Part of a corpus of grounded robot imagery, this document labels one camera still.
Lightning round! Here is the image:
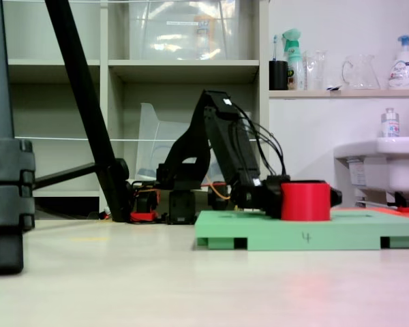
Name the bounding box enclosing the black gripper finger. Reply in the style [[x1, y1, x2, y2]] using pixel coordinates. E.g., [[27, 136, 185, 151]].
[[265, 190, 282, 219], [329, 186, 344, 208]]

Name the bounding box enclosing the red cylinder block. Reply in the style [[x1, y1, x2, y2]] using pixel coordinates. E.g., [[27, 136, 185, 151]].
[[280, 182, 331, 222]]

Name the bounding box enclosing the green shape sorter board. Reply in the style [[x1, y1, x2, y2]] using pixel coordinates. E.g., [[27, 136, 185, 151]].
[[193, 209, 409, 252]]

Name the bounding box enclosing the red and black table clamp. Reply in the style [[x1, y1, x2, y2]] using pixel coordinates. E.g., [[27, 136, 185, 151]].
[[207, 182, 233, 211], [393, 191, 409, 213], [129, 180, 161, 224]]

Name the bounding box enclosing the white sink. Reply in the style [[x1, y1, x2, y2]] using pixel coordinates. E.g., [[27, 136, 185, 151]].
[[333, 136, 409, 199]]

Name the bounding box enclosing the small clear pump bottle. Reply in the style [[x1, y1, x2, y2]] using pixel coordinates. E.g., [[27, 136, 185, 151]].
[[380, 108, 401, 138]]

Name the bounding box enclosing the wooden ledge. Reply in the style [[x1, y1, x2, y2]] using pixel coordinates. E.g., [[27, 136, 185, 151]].
[[269, 89, 409, 100]]

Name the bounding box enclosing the black cup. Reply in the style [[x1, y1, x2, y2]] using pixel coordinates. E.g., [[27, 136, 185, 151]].
[[269, 60, 290, 91]]

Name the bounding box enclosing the green spray bottle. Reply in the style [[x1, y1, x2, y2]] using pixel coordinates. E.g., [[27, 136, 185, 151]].
[[282, 29, 306, 91]]

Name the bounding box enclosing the clear measuring cup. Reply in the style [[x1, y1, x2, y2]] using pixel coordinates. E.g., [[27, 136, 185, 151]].
[[305, 50, 329, 91]]

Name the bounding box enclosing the clear glass pitcher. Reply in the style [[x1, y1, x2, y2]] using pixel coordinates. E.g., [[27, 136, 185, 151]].
[[342, 54, 380, 91]]

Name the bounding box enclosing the clear plastic tub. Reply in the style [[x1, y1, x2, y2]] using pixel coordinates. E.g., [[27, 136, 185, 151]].
[[135, 102, 253, 181]]

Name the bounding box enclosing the white foam soap bottle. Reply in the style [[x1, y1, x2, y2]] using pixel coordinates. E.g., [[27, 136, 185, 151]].
[[387, 33, 409, 90]]

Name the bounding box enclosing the pale shelving unit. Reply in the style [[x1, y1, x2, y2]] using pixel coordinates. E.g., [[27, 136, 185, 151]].
[[1, 0, 270, 219]]

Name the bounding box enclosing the clear plastic storage box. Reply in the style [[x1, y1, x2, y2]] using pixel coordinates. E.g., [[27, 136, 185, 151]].
[[127, 0, 241, 61]]

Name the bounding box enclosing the black tripod brace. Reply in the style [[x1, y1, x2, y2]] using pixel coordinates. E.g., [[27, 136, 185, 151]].
[[33, 161, 102, 190]]

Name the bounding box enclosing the dark tripod leg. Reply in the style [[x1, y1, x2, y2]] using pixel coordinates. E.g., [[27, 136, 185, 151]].
[[0, 0, 37, 276], [44, 0, 130, 223]]

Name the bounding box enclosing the thin black wire bundle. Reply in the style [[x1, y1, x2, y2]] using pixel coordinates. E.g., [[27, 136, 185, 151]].
[[231, 102, 288, 178]]

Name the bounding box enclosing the thin orange wire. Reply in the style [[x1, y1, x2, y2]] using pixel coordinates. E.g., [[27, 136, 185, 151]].
[[203, 175, 233, 201]]

